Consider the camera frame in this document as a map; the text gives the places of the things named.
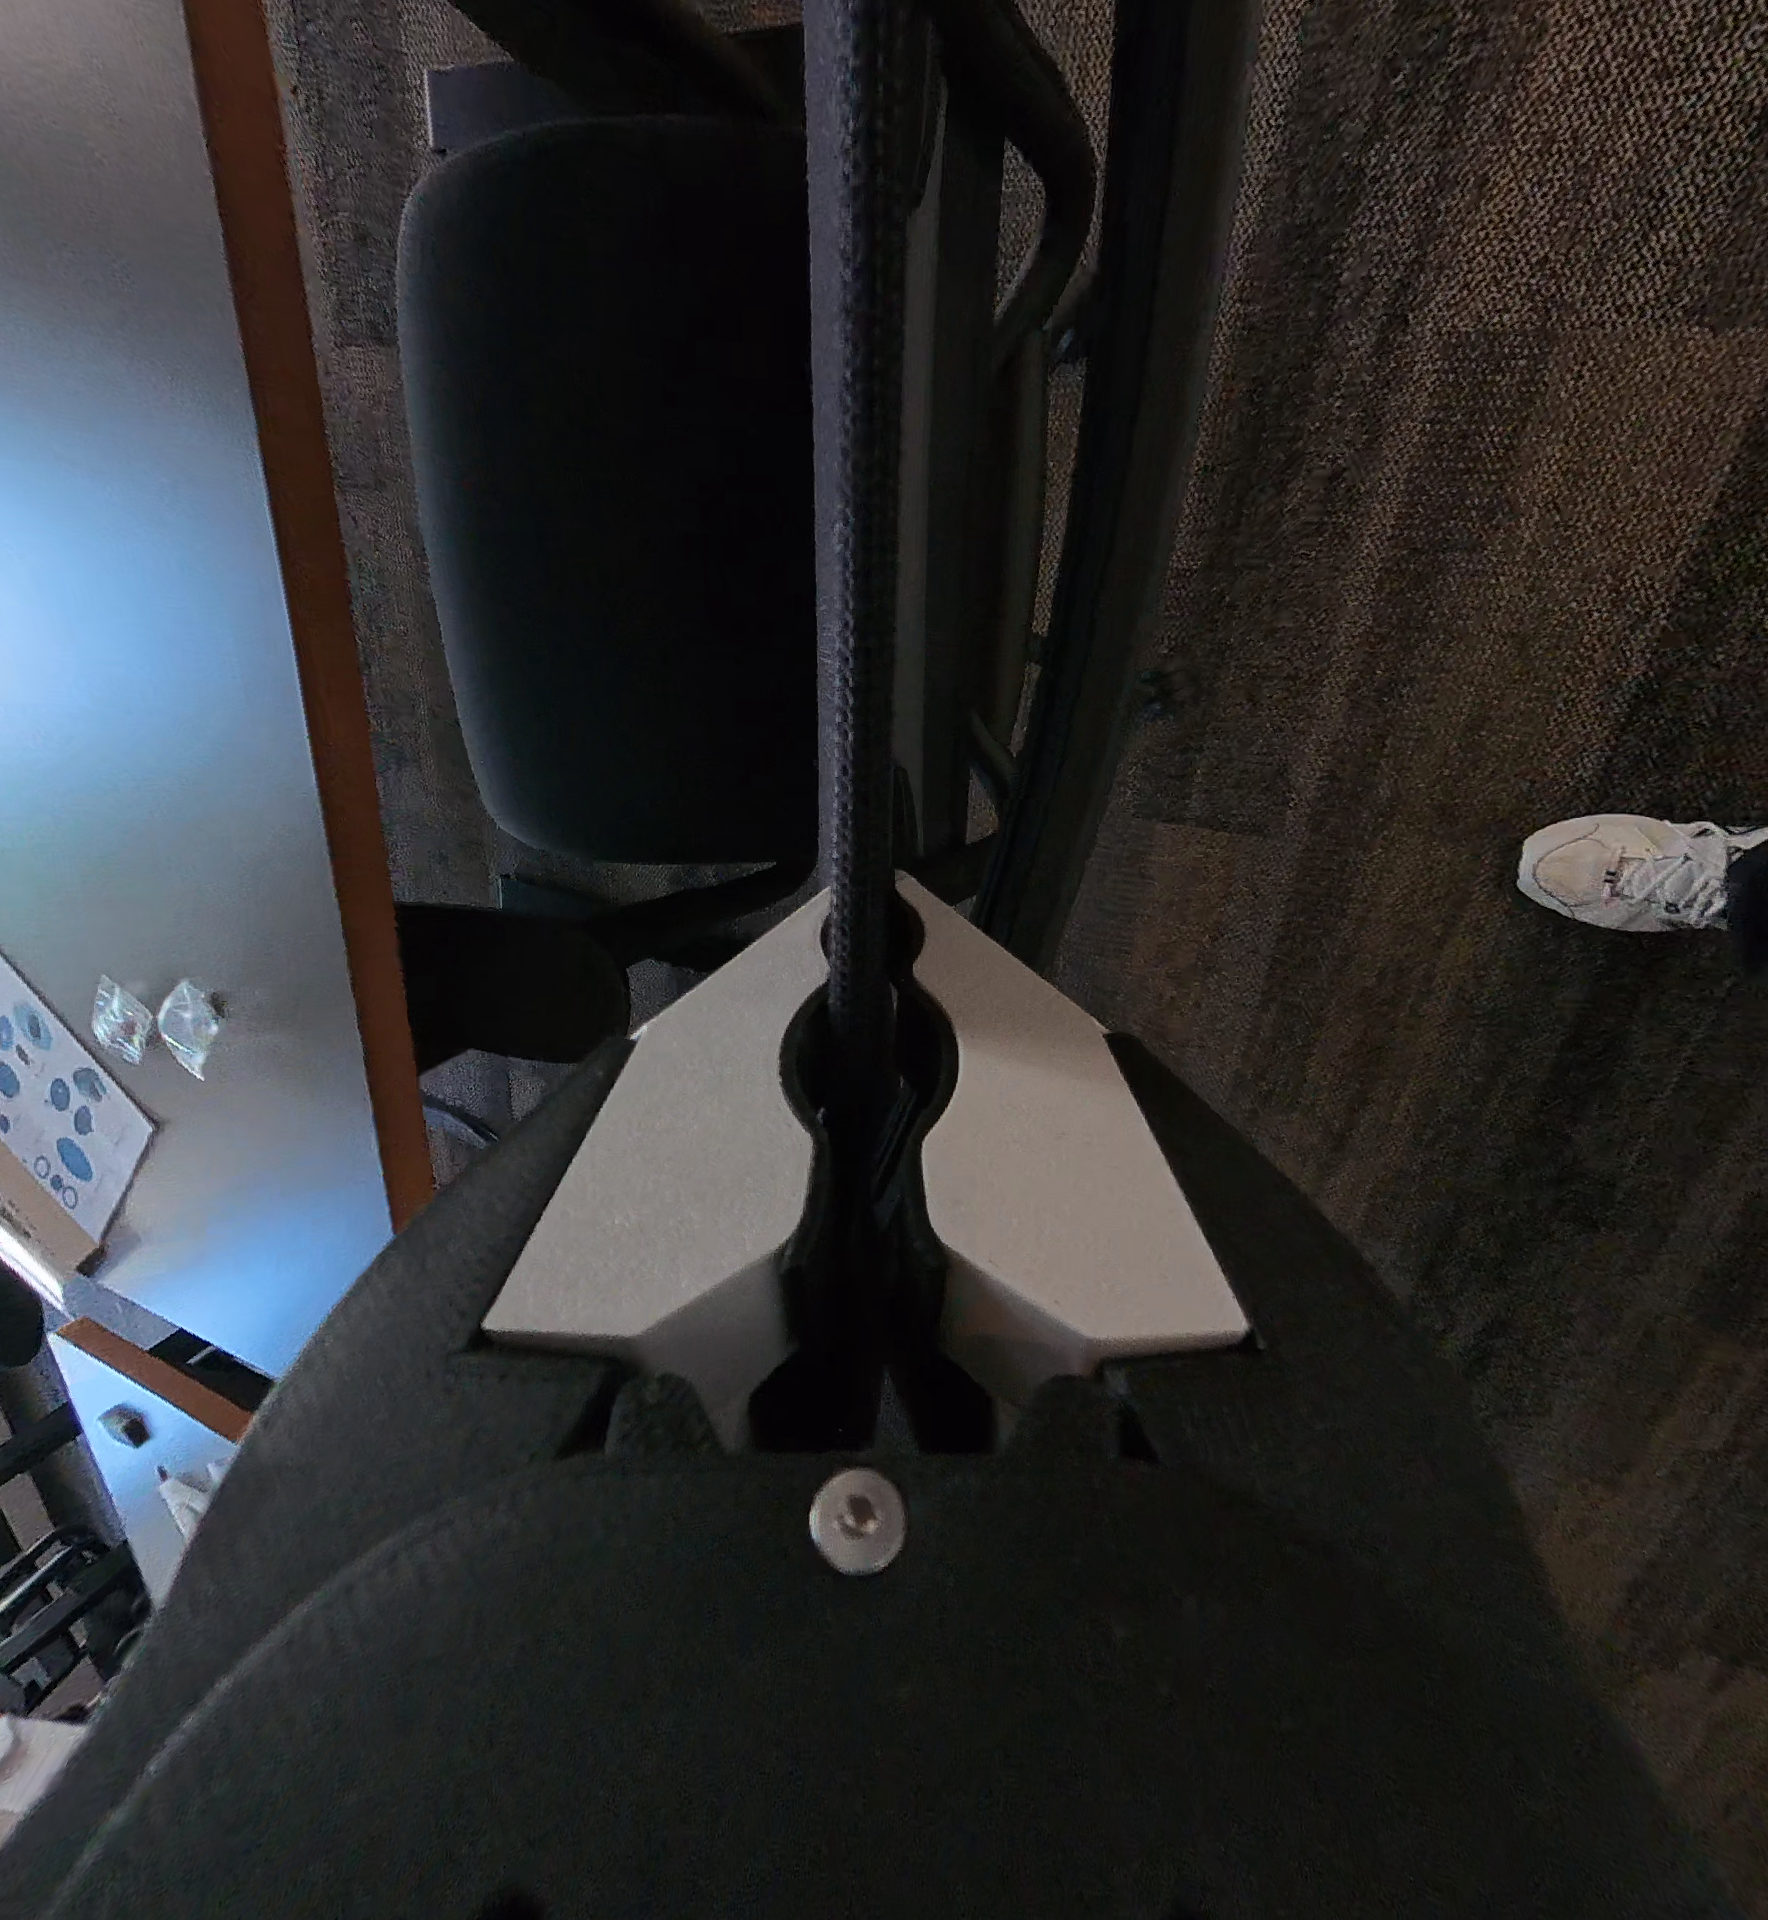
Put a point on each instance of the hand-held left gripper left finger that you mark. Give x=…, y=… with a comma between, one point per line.
x=674, y=1201

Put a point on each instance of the person's white shoe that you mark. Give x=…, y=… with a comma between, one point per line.
x=1604, y=872

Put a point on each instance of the cardboard box with blue print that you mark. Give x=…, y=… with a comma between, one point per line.
x=30, y=1080

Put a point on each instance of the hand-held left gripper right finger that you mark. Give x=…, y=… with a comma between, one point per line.
x=1062, y=1201

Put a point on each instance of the clear plastic bag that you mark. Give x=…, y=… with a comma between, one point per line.
x=123, y=1020
x=191, y=1030

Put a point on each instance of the black mesh chair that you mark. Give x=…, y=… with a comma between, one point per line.
x=597, y=495

